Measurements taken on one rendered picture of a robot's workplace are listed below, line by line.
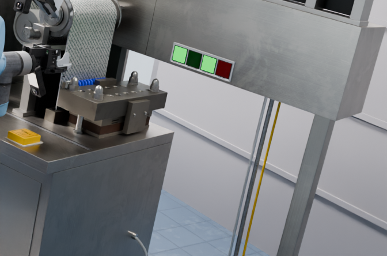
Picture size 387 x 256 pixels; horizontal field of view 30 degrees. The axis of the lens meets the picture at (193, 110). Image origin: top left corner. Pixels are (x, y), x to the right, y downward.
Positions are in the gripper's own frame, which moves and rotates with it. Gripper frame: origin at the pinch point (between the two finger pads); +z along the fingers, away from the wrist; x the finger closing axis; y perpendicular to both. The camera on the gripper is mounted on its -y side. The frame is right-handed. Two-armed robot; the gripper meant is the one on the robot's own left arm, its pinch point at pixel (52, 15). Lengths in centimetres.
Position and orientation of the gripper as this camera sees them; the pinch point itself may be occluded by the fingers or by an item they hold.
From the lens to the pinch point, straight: 238.2
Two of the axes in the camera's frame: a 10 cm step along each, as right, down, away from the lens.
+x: -8.3, -3.1, 4.7
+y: 5.0, -7.9, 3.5
